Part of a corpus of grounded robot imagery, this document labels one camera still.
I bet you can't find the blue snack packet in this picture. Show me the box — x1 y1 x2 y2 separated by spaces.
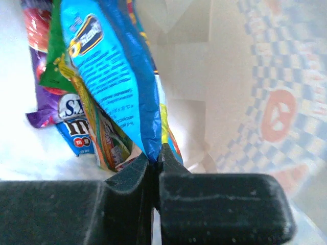
61 1 161 162

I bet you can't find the checkered paper bag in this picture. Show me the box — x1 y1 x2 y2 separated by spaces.
1 1 326 244

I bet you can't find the purple chocolate pack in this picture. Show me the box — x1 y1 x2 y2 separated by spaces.
21 1 84 128

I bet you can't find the green snack packet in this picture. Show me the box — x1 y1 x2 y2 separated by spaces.
39 1 76 93

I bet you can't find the blue candy packet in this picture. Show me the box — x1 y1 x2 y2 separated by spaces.
56 117 95 157

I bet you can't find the orange snack packet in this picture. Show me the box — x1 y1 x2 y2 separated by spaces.
71 76 134 172

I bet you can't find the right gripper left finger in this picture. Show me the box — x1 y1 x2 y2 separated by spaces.
1 155 153 244

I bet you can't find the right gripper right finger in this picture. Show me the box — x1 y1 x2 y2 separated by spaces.
158 144 296 244

